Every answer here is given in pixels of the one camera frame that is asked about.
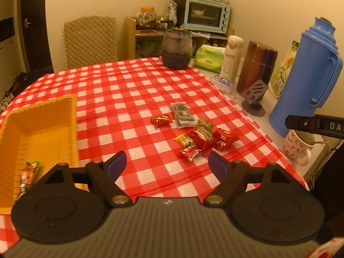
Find green white bag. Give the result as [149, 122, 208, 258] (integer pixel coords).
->
[168, 1, 178, 27]

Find orange green candy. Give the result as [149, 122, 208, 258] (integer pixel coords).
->
[16, 161, 41, 201]

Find shoes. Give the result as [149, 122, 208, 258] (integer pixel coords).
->
[0, 71, 31, 111]

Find brown metal canister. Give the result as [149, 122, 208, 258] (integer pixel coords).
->
[236, 41, 278, 98]

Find dark door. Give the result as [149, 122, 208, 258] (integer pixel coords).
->
[20, 0, 54, 73]

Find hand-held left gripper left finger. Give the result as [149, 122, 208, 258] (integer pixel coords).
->
[40, 151, 133, 208]

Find light blue toaster oven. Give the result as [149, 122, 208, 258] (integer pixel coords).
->
[183, 0, 231, 34]

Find yellow snack packet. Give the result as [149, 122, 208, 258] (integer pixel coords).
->
[173, 134, 197, 148]

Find beige quilted chair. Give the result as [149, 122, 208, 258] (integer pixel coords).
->
[63, 15, 119, 70]

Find red orange candy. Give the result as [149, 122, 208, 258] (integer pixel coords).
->
[150, 115, 173, 127]

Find white cabinet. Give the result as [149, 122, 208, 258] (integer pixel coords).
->
[0, 19, 27, 97]

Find blue thermos flask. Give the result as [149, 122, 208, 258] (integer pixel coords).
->
[269, 17, 344, 137]

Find blue white gum pack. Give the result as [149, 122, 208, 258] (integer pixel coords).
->
[210, 75, 234, 93]

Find wooden shelf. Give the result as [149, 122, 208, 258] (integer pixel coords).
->
[125, 16, 235, 60]

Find white insulated bottle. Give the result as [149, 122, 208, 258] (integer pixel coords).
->
[220, 35, 244, 82]

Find green yellow food bag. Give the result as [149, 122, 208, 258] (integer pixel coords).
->
[269, 40, 300, 98]

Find red snack packet beige label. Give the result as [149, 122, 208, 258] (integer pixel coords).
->
[185, 127, 215, 150]

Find red white-print snack packet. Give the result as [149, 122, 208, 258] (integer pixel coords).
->
[179, 145, 206, 162]

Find yellow plastic basket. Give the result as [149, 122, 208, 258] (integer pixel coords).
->
[0, 95, 80, 215]

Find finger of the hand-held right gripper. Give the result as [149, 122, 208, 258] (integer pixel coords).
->
[285, 114, 321, 135]

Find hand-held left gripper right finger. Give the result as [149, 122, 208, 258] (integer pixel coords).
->
[203, 150, 296, 208]

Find green tissue pack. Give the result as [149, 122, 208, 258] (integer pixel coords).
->
[194, 44, 226, 74]

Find dark grey snack packet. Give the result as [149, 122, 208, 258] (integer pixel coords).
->
[170, 102, 196, 128]

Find red checkered tablecloth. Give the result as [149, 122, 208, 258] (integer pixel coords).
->
[0, 56, 309, 250]

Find dark glass jar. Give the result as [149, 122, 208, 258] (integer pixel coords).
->
[161, 28, 193, 69]

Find grey phone stand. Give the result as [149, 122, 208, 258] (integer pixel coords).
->
[241, 79, 269, 117]

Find white patterned mug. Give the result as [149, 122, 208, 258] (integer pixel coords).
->
[283, 129, 318, 166]

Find small red patterned candy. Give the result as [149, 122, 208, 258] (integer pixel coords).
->
[213, 139, 230, 151]

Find orange lid jar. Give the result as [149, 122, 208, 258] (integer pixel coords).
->
[137, 5, 158, 27]

